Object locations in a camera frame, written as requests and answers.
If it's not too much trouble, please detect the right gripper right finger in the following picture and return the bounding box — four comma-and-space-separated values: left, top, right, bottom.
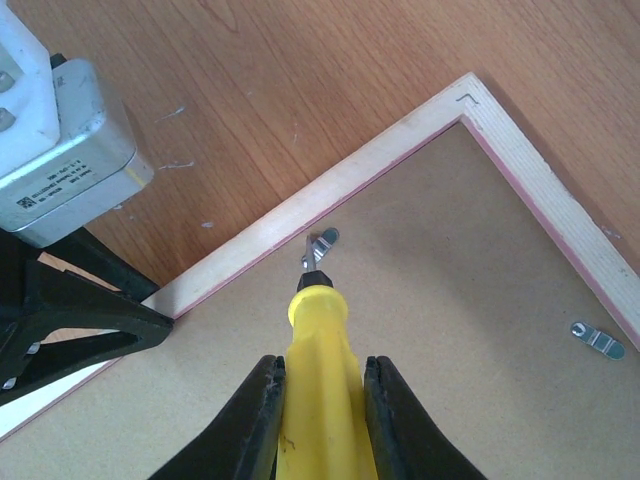
364, 356, 485, 479

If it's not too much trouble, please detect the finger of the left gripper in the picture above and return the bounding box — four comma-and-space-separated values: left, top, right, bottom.
1, 234, 174, 404

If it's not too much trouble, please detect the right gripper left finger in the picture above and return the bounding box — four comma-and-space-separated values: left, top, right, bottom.
151, 355, 286, 479

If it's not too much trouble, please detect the yellow handled screwdriver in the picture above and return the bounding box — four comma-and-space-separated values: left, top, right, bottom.
276, 235, 378, 479

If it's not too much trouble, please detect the pink picture frame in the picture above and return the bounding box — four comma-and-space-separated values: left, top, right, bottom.
1, 74, 639, 479

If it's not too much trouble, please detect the metal frame turn clip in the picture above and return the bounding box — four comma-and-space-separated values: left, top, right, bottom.
301, 227, 340, 269

